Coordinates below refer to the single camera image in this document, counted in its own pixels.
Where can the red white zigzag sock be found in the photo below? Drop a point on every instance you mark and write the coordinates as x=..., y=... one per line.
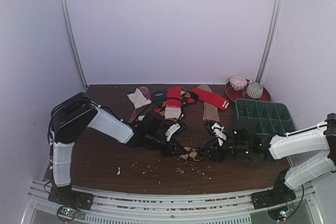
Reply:
x=173, y=103

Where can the orange brown argyle sock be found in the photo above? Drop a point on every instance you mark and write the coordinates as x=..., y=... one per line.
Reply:
x=187, y=99

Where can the right aluminium frame post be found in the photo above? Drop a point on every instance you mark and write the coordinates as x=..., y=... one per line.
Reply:
x=270, y=41

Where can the purple orange striped sock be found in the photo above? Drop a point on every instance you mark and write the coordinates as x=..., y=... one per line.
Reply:
x=145, y=91

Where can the tan brown sock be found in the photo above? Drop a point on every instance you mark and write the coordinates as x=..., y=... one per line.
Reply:
x=210, y=111

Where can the white red patterned bowl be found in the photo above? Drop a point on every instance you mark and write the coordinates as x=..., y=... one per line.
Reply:
x=237, y=82

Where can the green divided organizer tray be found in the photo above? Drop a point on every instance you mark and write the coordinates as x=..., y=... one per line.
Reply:
x=266, y=117

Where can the aluminium frame post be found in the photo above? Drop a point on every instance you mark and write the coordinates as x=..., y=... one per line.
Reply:
x=72, y=43
x=270, y=41

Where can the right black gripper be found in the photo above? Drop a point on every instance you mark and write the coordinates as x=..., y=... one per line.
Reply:
x=215, y=152

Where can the dark blue sock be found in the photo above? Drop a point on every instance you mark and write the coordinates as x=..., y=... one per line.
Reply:
x=159, y=95

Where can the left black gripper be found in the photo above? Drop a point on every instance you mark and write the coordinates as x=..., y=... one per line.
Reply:
x=168, y=151

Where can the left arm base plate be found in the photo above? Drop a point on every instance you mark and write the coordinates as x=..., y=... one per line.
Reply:
x=75, y=199

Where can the brown beige argyle sock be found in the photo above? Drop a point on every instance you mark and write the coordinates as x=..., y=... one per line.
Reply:
x=192, y=155

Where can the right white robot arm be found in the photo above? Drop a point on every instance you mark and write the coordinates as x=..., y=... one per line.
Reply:
x=319, y=138

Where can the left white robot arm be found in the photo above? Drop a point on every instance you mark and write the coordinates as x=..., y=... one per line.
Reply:
x=69, y=119

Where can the red sock white cuff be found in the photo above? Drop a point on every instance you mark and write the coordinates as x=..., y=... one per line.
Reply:
x=212, y=98

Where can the grey striped cup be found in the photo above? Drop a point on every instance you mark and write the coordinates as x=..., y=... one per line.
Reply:
x=254, y=90

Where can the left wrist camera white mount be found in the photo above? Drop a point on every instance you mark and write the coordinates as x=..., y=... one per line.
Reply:
x=171, y=131

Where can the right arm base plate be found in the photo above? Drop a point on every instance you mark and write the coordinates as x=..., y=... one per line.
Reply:
x=273, y=197

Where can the left aluminium frame post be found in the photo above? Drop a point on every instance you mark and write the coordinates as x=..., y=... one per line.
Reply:
x=72, y=43

